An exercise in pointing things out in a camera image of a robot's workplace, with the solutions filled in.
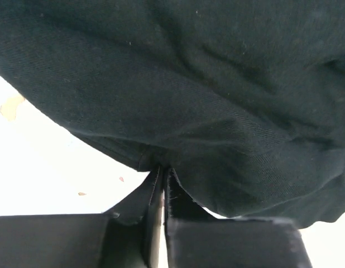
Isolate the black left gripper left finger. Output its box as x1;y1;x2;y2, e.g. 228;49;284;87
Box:
104;166;164;268

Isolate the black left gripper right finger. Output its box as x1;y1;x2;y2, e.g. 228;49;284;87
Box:
163;167;218;268

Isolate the black t-shirt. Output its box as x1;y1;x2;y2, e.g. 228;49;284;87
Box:
0;1;345;228

